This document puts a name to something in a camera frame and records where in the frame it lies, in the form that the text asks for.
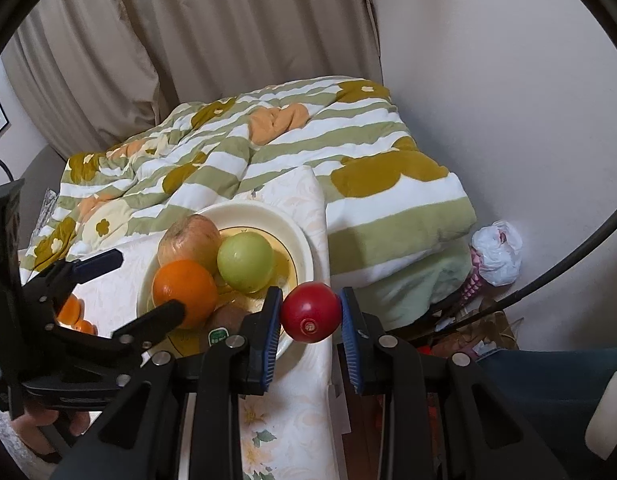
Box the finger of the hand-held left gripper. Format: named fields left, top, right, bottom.
left=21, top=249, right=125, bottom=322
left=112, top=299, right=186, bottom=349

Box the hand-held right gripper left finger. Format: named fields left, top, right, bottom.
left=53, top=286, right=284, bottom=480

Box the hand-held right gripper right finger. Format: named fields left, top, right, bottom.
left=337, top=286, right=571, bottom=480

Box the orange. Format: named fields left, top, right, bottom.
left=152, top=259, right=219, bottom=330
left=56, top=294, right=84, bottom=325

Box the red cherry tomato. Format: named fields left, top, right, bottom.
left=280, top=282, right=342, bottom=345

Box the brown kiwi with green sticker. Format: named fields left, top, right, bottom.
left=201, top=304, right=249, bottom=348

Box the yellow-brown apple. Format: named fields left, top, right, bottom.
left=157, top=214, right=222, bottom=273

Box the green apple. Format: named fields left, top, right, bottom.
left=217, top=230, right=275, bottom=294

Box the cream bowl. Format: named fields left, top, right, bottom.
left=137, top=201, right=315, bottom=361

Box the person's left hand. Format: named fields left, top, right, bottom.
left=11, top=400, right=92, bottom=461

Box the white floral tablecloth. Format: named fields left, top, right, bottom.
left=18, top=165, right=339, bottom=480

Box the grey patterned pillow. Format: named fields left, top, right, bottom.
left=36, top=187, right=58, bottom=236

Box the light green bedsheet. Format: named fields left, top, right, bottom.
left=358, top=247, right=471, bottom=331

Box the grey upholstered headboard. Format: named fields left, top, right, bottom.
left=16, top=147, right=69, bottom=196

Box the pink studded object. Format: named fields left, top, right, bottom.
left=458, top=247, right=491, bottom=306

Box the brown paper bag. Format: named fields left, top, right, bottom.
left=428, top=310, right=519, bottom=356

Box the white plastic bag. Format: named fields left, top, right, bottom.
left=469, top=220, right=524, bottom=286

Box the person's dark trouser leg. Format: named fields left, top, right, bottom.
left=475, top=345, right=617, bottom=480

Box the green striped floral blanket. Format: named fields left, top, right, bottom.
left=18, top=76, right=478, bottom=331

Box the beige curtain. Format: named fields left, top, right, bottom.
left=1, top=0, right=384, bottom=158

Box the white plastic object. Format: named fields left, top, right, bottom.
left=585, top=374, right=617, bottom=458

